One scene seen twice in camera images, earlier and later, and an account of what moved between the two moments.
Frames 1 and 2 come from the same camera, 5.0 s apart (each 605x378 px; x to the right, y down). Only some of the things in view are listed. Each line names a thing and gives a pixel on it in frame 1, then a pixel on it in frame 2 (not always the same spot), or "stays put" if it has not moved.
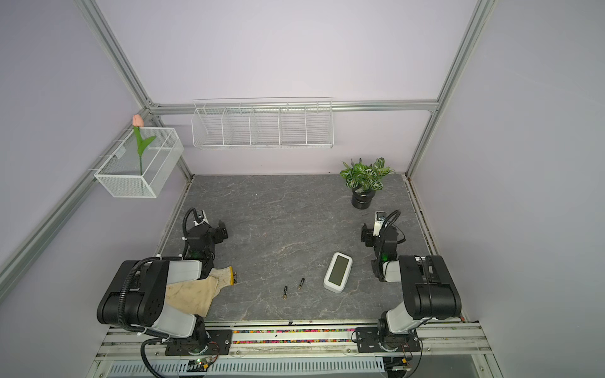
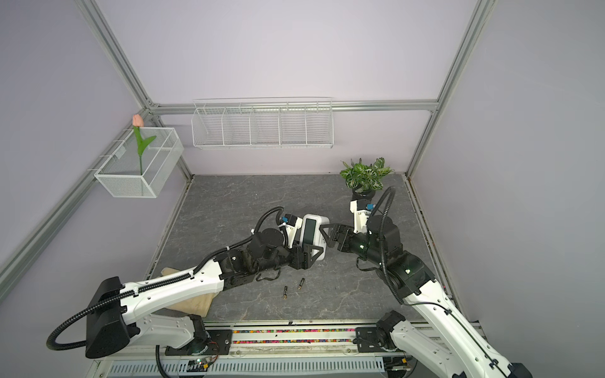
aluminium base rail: [454, 340] stays put
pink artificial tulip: [142, 145] stays put
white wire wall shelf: [263, 123] stays put
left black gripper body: [216, 236] -> [281, 258]
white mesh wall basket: [120, 174] stays put
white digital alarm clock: [337, 272] -> [312, 235]
